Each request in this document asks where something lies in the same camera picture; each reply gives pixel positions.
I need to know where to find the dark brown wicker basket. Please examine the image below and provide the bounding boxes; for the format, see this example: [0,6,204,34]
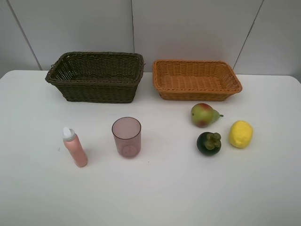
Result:
[45,52,144,104]

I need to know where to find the yellow lemon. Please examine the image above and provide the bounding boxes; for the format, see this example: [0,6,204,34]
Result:
[229,121,253,148]

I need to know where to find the orange wicker basket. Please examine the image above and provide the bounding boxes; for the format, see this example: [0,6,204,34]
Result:
[152,60,243,101]

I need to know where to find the dark mangosteen with green calyx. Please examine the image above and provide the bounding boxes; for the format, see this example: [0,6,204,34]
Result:
[197,132,222,156]

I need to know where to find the translucent pink plastic cup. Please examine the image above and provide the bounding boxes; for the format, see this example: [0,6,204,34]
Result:
[111,117,142,158]

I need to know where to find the pink bottle with white cap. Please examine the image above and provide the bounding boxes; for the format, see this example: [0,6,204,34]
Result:
[63,127,88,168]

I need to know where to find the green red pear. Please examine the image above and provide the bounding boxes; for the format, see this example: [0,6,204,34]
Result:
[190,103,223,128]

